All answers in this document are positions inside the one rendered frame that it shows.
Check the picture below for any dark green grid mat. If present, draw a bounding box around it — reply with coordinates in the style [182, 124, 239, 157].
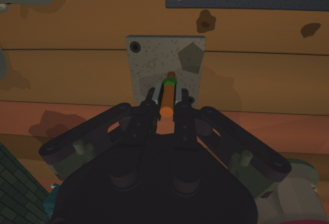
[0, 125, 52, 224]

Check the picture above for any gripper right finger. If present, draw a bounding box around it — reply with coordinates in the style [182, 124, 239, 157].
[172, 83, 293, 182]

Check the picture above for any grey speckled mounting plate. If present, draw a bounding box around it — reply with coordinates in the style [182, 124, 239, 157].
[125, 35, 207, 107]

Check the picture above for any pale green pin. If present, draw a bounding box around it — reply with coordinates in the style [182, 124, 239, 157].
[72, 139, 87, 155]
[238, 150, 254, 168]

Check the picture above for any grey-green regulator body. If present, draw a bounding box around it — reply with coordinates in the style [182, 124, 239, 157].
[46, 140, 329, 224]

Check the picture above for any brass plug with green hex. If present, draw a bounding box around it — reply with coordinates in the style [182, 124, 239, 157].
[159, 71, 178, 119]

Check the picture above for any dark grey textured plate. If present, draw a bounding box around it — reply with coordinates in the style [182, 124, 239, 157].
[165, 0, 329, 12]

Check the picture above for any teal block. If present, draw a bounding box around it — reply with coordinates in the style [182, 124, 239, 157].
[43, 183, 61, 220]

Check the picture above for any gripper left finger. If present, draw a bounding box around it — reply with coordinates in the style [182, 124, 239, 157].
[38, 83, 163, 165]

